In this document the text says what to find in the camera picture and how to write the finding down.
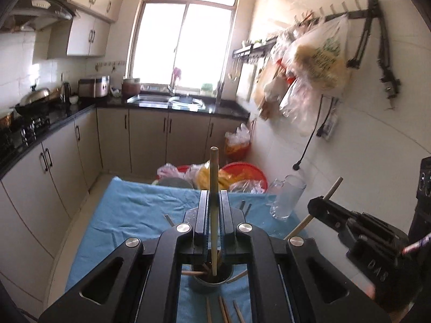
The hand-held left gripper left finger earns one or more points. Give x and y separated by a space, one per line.
202 215

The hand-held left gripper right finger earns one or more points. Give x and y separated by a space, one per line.
225 215

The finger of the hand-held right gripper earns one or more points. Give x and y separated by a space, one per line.
328 212

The long tan chopstick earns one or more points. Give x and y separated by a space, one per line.
333 188
214 168

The dark grey chopstick holder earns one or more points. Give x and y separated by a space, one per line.
198 284

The bunch of wooden chopsticks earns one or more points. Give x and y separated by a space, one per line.
224 309

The plastic bags with yellow contents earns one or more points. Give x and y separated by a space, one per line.
205 176

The clear glass mug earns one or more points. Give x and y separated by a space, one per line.
286 198

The red plastic basin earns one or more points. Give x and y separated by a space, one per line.
245 173

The blue tablecloth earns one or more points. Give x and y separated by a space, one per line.
134 208

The orange bin with plastic bag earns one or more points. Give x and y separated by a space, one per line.
237 144

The beige base cabinets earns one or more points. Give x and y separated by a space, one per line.
148 141

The steel kitchen sink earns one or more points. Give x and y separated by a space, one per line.
161 101

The green item on windowsill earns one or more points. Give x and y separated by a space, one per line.
207 89

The cluster of hanging plastic bags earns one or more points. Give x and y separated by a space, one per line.
279 87

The white cutting board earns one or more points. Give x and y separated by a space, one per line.
247 80

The sink faucet with pink cloth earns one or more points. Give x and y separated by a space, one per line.
175 80

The hanging metal ladles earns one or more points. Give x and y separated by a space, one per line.
234 70

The brown clay pot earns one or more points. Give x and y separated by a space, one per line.
131 87

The white printed plastic bag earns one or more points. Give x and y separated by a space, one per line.
320 57

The black kitchen countertop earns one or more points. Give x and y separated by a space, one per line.
84 109

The silver rice cooker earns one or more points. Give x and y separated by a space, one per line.
94 87

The kitchen window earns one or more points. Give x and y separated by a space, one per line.
185 33

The electric kettle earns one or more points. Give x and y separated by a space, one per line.
66 92

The gas stove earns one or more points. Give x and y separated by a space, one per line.
23 129

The black wok with lid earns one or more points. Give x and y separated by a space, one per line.
33 101

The range hood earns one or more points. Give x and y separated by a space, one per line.
40 10

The black wall utensil rack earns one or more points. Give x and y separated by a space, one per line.
252 48

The wall hook rail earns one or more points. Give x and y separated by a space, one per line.
336 15

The beige upper wall cabinets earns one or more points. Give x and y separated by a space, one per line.
87 23

